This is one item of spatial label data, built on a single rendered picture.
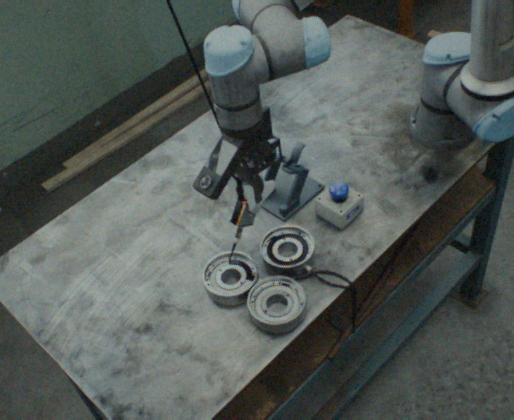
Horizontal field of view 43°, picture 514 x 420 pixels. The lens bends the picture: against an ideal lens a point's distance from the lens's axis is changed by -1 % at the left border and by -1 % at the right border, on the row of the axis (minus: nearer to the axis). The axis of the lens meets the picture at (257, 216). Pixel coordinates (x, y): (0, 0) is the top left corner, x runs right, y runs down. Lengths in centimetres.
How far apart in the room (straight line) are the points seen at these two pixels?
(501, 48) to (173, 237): 72
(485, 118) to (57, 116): 195
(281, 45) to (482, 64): 41
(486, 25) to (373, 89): 52
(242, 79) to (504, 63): 50
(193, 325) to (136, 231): 28
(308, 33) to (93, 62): 190
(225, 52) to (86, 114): 199
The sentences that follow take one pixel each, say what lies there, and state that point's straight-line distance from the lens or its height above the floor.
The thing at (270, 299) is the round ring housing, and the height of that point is 82.
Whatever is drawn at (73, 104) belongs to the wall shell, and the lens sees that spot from 287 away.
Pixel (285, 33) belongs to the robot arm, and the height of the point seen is 126.
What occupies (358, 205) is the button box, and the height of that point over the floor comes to 83.
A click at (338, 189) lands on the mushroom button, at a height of 87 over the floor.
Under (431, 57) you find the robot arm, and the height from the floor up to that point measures 102.
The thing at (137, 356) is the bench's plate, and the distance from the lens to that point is 122.
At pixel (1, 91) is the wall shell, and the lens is 268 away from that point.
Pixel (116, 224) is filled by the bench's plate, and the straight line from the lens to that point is 143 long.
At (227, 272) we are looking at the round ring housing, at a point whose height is 82.
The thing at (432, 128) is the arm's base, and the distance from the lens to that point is 148.
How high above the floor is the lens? 181
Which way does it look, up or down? 47 degrees down
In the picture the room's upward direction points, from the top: 9 degrees counter-clockwise
